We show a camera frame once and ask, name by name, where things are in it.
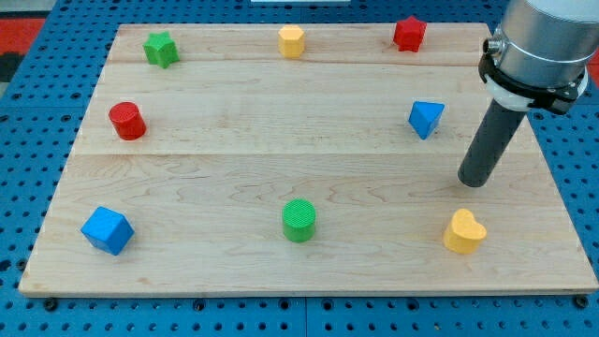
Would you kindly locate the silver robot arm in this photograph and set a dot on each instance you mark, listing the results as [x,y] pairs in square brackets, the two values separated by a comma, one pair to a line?
[537,56]

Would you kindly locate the light wooden board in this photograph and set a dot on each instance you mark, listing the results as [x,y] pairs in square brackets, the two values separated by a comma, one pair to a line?
[234,131]

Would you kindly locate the green cylinder block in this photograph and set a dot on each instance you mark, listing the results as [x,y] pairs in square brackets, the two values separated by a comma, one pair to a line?
[298,216]

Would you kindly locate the yellow hexagon block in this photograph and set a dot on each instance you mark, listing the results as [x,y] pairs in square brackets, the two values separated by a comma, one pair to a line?
[291,41]

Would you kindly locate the blue triangular prism block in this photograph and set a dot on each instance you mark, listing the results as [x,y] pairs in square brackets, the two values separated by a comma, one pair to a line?
[424,117]

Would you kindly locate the red star block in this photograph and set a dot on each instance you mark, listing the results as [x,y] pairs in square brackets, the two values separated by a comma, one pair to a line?
[409,34]

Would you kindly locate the red cylinder block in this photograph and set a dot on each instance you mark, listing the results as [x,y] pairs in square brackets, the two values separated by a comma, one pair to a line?
[127,120]

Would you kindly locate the yellow heart block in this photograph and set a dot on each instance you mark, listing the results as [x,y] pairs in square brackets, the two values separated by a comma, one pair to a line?
[463,234]

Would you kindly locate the green star block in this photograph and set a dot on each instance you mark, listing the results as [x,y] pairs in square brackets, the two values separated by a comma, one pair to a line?
[161,50]

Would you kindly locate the blue cube block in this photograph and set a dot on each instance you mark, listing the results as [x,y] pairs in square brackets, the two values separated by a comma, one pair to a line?
[107,230]

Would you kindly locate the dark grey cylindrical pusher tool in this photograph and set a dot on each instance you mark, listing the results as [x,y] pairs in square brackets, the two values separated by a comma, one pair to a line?
[498,127]

